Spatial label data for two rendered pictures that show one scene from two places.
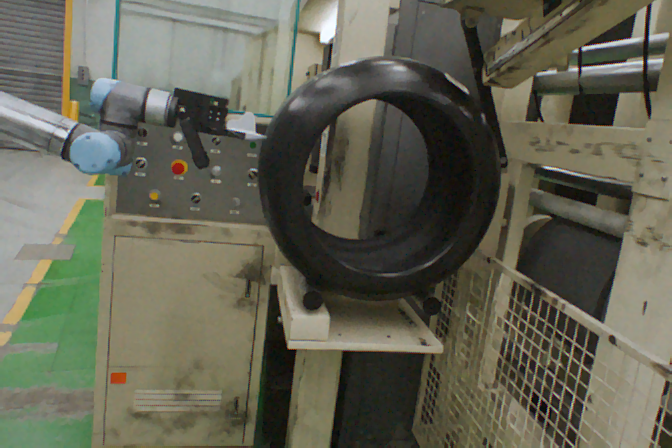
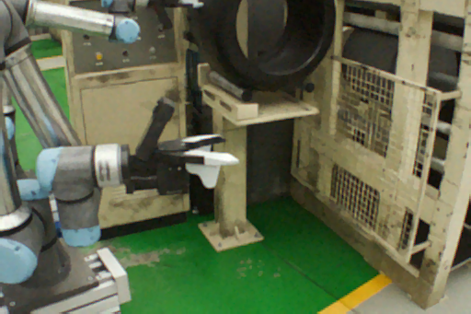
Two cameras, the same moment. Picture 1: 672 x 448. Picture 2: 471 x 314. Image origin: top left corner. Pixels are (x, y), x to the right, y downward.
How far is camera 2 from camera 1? 0.70 m
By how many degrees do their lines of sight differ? 18
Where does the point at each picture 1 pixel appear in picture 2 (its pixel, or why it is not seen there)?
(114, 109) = (119, 3)
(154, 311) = (113, 135)
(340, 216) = not seen: hidden behind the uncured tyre
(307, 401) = (229, 168)
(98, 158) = (132, 33)
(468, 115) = not seen: outside the picture
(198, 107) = not seen: outside the picture
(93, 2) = not seen: outside the picture
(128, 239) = (89, 89)
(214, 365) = not seen: hidden behind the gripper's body
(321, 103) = not seen: outside the picture
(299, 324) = (241, 110)
